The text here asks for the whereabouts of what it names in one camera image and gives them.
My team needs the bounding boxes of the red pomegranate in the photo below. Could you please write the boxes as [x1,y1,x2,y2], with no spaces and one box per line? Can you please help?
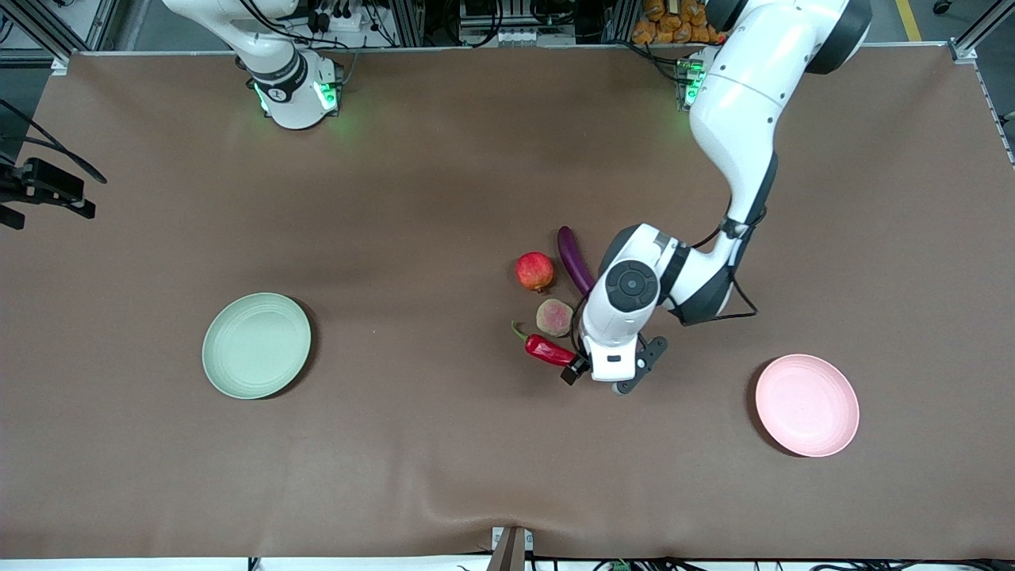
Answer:
[516,251,555,293]

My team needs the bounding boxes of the pink round plate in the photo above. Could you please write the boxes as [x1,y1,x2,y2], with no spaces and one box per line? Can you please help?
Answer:
[754,354,860,458]

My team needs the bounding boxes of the brown table cover mat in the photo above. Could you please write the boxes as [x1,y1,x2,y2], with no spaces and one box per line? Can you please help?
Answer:
[0,44,1015,561]

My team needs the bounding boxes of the yellow-pink peach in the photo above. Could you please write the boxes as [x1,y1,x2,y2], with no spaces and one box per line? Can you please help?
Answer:
[536,298,575,338]

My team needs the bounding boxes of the white power strip with plugs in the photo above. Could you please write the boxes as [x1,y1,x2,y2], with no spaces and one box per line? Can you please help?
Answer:
[305,0,377,33]

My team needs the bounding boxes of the red chili pepper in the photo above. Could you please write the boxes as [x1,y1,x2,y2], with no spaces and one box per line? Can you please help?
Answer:
[511,320,581,368]

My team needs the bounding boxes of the purple eggplant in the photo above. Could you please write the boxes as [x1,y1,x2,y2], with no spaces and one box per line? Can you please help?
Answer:
[557,226,597,297]

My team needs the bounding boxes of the orange snack bags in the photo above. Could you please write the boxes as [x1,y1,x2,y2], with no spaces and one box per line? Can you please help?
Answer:
[632,0,726,45]

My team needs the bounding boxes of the pale green round plate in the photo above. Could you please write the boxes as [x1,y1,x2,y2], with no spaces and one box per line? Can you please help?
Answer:
[201,293,312,400]

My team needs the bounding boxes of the aluminium frame post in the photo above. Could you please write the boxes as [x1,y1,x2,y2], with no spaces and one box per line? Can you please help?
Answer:
[0,0,120,68]
[948,0,1015,63]

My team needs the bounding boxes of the long white power strip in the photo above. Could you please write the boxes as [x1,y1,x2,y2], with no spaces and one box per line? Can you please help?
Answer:
[496,28,577,46]

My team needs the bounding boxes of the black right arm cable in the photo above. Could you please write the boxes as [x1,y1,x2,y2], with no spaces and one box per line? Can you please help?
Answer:
[0,99,108,185]

